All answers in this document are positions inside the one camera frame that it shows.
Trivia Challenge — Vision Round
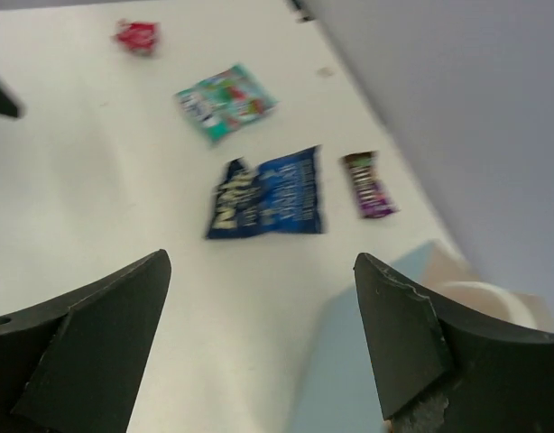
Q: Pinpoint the brown purple M&M's pack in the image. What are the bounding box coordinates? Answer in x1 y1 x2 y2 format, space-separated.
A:
341 151 398 219

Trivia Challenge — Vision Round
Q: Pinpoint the red crumpled candy wrapper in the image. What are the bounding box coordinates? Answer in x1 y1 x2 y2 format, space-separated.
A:
112 19 161 57

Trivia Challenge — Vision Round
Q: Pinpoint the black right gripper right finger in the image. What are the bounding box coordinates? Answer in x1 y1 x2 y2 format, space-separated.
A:
354 253 554 432

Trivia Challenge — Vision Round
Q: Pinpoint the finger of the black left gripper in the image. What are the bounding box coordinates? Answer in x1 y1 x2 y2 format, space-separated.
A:
0 82 23 119

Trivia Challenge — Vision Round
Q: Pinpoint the light blue paper bag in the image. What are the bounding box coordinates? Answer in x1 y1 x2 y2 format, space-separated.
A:
287 240 554 432

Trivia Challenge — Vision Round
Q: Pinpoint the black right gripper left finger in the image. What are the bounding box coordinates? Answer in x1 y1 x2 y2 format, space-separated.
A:
0 250 171 432

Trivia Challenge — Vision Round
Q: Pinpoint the blue kettle chip bag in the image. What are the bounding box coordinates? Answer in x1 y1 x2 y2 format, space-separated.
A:
205 146 324 240

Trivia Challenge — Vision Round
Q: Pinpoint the teal Fox's candy bag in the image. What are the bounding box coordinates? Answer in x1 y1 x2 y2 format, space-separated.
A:
174 63 277 143

